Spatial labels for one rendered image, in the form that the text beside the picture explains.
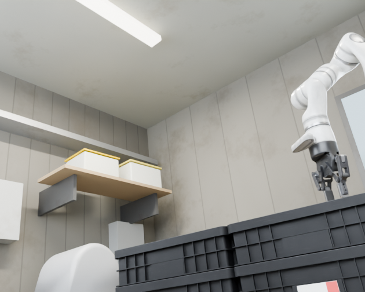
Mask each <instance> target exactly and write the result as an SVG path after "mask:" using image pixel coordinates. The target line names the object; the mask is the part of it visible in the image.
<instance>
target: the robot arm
mask: <svg viewBox="0 0 365 292"><path fill-rule="evenodd" d="M359 63H361V65H362V67H363V71H364V77H365V38H363V37H362V36H361V35H359V34H356V33H353V32H350V33H347V34H345V35H344V36H343V37H342V39H341V40H340V42H339V44H338V46H337V48H336V50H335V52H334V55H333V58H332V60H331V61H330V63H328V64H324V65H322V66H321V67H319V68H318V69H317V70H316V71H315V72H314V73H313V74H312V75H311V76H310V77H309V79H307V80H306V81H305V82H304V83H303V84H301V85H300V86H299V87H298V88H297V89H295V91H293V93H292V95H291V103H292V105H293V106H294V107H295V108H296V109H298V110H306V111H305V113H304V114H303V116H302V123H303V126H304V130H305V134H304V135H303V136H302V137H301V138H300V139H299V140H298V141H296V142H295V143H294V144H293V145H292V146H291V149H292V152H293V153H297V152H301V151H303V150H305V149H309V153H310V156H311V159H312V160H313V161H314V162H315V163H316V168H317V170H316V171H315V172H312V173H311V175H312V178H313V180H314V182H315V185H316V188H317V190H318V191H323V192H324V196H325V198H326V202H327V201H330V200H335V199H334V195H333V191H332V190H331V183H332V182H333V178H334V179H335V181H336V182H337V188H338V192H339V195H340V197H341V198H344V197H348V196H349V192H348V189H347V186H346V179H347V178H348V177H350V172H349V165H348V159H347V155H339V154H340V152H339V149H338V145H337V142H336V139H335V136H334V133H333V131H332V129H331V126H330V122H329V119H328V116H327V91H328V90H329V89H330V88H331V87H332V86H333V85H334V84H335V83H336V81H337V80H339V79H340V77H342V76H343V75H345V74H346V73H348V72H349V71H351V70H353V69H354V68H356V67H357V66H358V65H359ZM342 168H344V169H345V173H344V172H343V170H342ZM323 178H328V179H325V180H324V179H323ZM325 182H327V186H326V183H325ZM320 184H321V186H320Z"/></svg>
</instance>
